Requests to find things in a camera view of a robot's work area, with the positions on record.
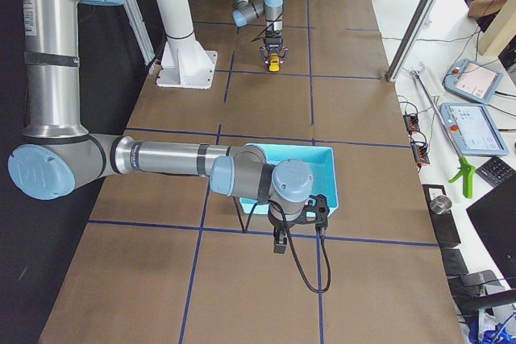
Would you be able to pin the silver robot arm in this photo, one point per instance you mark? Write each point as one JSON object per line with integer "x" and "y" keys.
{"x": 61, "y": 155}
{"x": 244, "y": 12}

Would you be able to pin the light blue plastic bin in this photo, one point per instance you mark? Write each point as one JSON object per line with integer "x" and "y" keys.
{"x": 319, "y": 159}

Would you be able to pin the orange black connector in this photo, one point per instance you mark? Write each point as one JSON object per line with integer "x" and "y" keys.
{"x": 420, "y": 153}
{"x": 411, "y": 122}

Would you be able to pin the black calculator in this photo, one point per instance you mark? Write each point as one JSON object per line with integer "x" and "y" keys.
{"x": 495, "y": 171}

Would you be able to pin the lower teach pendant tablet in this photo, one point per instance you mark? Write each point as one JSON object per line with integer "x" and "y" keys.
{"x": 473, "y": 129}

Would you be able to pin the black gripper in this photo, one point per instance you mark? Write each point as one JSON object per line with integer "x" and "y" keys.
{"x": 274, "y": 42}
{"x": 276, "y": 223}

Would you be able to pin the black box under cup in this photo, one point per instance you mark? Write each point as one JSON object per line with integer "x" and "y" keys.
{"x": 446, "y": 234}

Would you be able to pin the cardboard box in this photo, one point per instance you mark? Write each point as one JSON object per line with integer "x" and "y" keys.
{"x": 481, "y": 8}

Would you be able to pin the white pillar with base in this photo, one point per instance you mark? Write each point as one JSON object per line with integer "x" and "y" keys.
{"x": 184, "y": 64}

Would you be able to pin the upper teach pendant tablet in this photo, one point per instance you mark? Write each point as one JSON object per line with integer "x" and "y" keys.
{"x": 472, "y": 81}

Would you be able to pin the silver metal cup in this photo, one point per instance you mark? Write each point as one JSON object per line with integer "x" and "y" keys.
{"x": 440, "y": 204}

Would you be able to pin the black laptop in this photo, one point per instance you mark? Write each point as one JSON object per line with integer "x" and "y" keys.
{"x": 493, "y": 217}

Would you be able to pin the aluminium frame post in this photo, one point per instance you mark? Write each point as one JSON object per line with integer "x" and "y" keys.
{"x": 415, "y": 26}

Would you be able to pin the teach pendant tablet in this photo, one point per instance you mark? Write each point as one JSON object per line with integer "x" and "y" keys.
{"x": 472, "y": 81}
{"x": 473, "y": 129}

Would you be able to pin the green handled reach grabber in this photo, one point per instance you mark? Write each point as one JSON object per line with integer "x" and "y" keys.
{"x": 466, "y": 170}

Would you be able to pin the upper orange black connector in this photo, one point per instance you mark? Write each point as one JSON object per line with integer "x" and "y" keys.
{"x": 411, "y": 122}

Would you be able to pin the yellow beetle toy car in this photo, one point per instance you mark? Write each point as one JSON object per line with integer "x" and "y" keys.
{"x": 274, "y": 63}

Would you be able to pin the lower orange black connector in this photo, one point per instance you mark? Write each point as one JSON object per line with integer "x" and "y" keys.
{"x": 420, "y": 153}

